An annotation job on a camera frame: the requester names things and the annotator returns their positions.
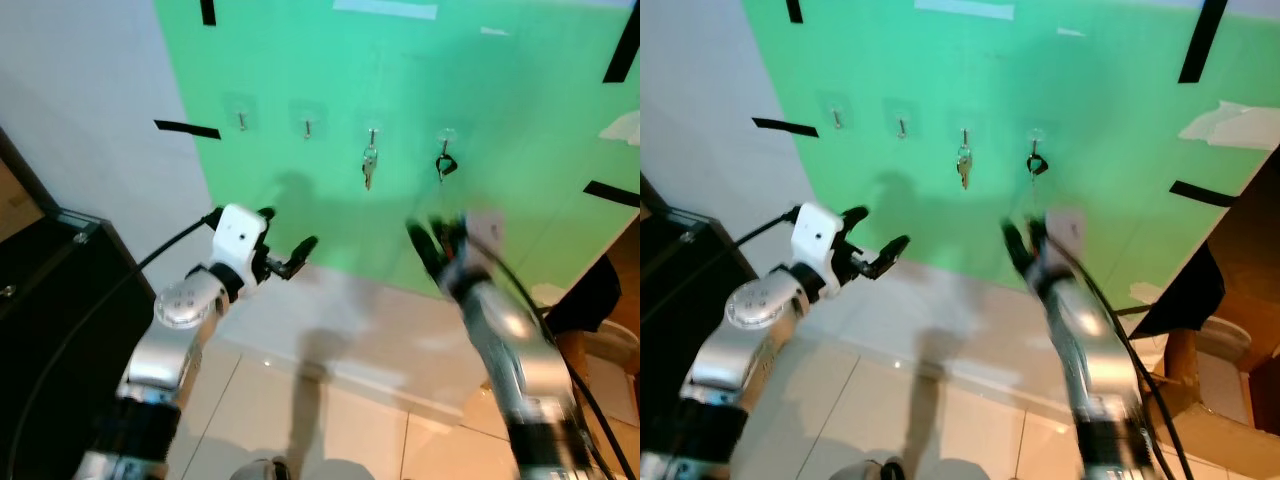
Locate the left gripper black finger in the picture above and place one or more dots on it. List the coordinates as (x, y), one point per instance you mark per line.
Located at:
(306, 249)
(266, 213)
(896, 248)
(856, 213)

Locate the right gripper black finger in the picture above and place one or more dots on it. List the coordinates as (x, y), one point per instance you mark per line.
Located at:
(420, 242)
(1015, 240)
(1037, 230)
(444, 230)

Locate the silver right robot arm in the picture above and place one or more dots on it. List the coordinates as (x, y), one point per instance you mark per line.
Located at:
(515, 350)
(1095, 350)

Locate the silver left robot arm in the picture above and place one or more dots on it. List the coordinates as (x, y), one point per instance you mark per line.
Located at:
(735, 355)
(160, 360)

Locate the black carabiner key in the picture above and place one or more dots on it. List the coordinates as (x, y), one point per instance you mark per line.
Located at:
(443, 163)
(1035, 162)

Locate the black tape strip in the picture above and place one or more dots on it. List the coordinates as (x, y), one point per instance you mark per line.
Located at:
(1200, 193)
(187, 129)
(622, 50)
(794, 10)
(1203, 40)
(207, 10)
(612, 194)
(785, 127)

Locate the black cloth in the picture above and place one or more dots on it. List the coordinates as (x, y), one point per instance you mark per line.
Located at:
(1185, 290)
(590, 295)

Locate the brown wooden furniture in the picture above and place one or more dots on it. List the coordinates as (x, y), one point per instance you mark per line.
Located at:
(625, 260)
(1250, 250)

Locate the white round container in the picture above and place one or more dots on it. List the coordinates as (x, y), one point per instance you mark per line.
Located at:
(1225, 340)
(612, 345)

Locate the black cabinet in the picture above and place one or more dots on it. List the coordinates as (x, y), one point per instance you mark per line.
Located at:
(680, 320)
(50, 330)

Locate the grey robot foot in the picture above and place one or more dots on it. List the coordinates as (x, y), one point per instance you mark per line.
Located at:
(865, 470)
(262, 469)

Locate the small white tape piece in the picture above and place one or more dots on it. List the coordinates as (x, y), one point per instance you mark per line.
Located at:
(495, 31)

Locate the long white tape strip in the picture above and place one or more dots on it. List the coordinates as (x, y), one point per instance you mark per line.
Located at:
(385, 8)
(965, 8)

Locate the brown cardboard sign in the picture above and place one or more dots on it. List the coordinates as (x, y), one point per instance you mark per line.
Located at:
(15, 205)

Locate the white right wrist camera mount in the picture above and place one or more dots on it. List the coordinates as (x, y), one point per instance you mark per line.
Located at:
(1066, 230)
(485, 232)

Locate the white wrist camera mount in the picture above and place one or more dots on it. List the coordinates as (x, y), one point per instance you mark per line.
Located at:
(818, 238)
(485, 232)
(1066, 230)
(240, 235)

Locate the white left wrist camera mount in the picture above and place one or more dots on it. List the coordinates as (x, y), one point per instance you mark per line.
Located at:
(240, 235)
(818, 238)

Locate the clear adhesive wall hook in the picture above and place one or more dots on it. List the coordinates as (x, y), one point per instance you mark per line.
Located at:
(1036, 145)
(965, 136)
(836, 120)
(308, 128)
(446, 144)
(241, 122)
(901, 128)
(373, 135)

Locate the green wall sheet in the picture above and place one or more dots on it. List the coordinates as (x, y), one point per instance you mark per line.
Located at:
(1050, 80)
(450, 80)

